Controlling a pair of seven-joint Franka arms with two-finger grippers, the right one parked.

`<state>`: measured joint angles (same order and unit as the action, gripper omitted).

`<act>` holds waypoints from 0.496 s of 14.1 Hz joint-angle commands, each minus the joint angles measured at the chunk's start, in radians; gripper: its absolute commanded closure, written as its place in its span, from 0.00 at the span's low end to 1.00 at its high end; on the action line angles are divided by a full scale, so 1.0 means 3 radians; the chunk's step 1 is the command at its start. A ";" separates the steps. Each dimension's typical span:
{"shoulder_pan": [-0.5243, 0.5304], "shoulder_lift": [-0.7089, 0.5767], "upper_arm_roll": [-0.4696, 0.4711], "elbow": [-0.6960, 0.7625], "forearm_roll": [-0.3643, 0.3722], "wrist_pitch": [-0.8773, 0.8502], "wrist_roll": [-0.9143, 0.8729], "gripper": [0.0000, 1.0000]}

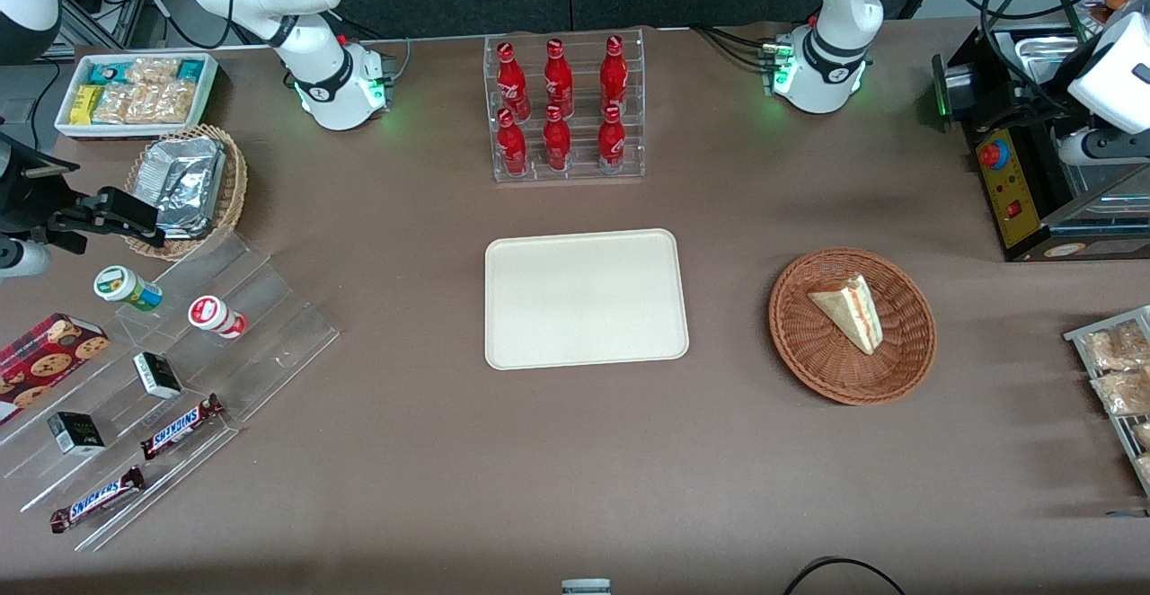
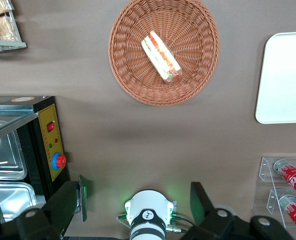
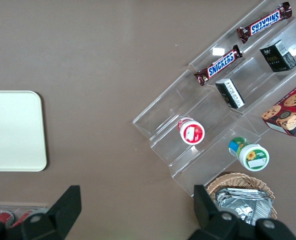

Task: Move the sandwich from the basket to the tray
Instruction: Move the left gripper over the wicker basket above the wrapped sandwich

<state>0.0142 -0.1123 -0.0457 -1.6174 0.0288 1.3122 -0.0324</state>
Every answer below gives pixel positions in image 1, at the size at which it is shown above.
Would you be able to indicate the steel food pan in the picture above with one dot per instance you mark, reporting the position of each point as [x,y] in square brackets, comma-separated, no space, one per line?
[1042,47]

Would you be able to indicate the clear bag of crackers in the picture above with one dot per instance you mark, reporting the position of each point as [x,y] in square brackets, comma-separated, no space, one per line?
[153,70]
[114,103]
[166,102]

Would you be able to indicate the cream plastic tray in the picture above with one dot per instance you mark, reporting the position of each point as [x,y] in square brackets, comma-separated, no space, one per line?
[584,303]

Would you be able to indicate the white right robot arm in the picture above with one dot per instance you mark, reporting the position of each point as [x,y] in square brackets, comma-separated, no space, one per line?
[314,83]

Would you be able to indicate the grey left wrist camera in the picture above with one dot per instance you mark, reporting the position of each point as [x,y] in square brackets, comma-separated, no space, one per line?
[1074,147]

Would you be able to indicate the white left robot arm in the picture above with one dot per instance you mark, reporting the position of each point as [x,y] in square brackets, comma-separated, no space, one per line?
[840,2]

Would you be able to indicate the clear acrylic bottle rack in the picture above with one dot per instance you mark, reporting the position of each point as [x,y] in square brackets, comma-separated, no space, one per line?
[579,173]

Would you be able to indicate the black food warmer display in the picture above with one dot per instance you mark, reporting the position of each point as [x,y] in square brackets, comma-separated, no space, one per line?
[1011,199]

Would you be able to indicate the clear acrylic stepped stand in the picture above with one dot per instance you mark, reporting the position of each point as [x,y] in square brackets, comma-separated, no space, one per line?
[260,325]

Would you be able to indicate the snickers chocolate bar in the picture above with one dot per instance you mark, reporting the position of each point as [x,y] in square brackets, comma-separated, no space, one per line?
[180,427]
[97,500]

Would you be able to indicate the small wicker basket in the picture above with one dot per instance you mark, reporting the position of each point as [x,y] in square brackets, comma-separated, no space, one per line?
[232,190]

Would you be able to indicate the green lid yogurt bottle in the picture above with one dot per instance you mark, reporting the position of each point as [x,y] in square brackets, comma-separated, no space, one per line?
[121,285]

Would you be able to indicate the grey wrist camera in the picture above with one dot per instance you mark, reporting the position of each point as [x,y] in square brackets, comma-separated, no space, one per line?
[22,259]
[1074,147]

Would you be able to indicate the triangular sandwich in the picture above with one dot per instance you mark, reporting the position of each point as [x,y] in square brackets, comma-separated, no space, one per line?
[849,312]

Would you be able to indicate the clear bag of pastries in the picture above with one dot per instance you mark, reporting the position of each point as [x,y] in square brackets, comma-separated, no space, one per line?
[1114,348]
[1143,436]
[1145,467]
[1123,393]

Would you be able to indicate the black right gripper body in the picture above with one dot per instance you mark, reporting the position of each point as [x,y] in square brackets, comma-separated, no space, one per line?
[20,197]

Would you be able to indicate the grey device at table edge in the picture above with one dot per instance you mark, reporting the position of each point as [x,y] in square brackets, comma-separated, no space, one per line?
[586,587]

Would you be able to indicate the large round wicker basket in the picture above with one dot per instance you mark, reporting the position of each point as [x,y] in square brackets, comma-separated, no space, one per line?
[809,343]

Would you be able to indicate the red cola bottle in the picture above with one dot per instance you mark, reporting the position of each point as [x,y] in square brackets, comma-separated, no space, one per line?
[510,78]
[614,74]
[558,78]
[512,146]
[557,144]
[612,141]

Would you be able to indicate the small black box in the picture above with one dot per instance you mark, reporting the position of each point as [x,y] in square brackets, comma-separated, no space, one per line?
[157,376]
[76,433]

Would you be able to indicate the silver foil pack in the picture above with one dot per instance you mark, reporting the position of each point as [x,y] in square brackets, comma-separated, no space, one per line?
[184,173]
[187,228]

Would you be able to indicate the red cookie box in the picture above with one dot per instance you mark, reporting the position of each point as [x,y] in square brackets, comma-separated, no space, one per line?
[45,361]

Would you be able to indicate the yellow snack bar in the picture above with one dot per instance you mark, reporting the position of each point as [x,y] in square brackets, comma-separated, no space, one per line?
[84,105]

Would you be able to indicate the white plastic snack bin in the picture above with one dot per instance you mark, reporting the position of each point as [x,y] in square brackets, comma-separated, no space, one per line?
[65,123]

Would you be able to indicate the red lid yogurt bottle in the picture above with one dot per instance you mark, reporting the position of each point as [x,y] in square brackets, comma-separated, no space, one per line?
[214,315]

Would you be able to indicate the red sausage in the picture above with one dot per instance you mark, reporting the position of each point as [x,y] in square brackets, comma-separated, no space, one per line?
[1110,6]

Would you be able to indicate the teal snack packet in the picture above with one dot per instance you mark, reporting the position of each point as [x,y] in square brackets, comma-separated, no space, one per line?
[191,70]
[108,72]

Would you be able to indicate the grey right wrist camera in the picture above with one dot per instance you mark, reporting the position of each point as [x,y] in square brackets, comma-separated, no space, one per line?
[22,259]

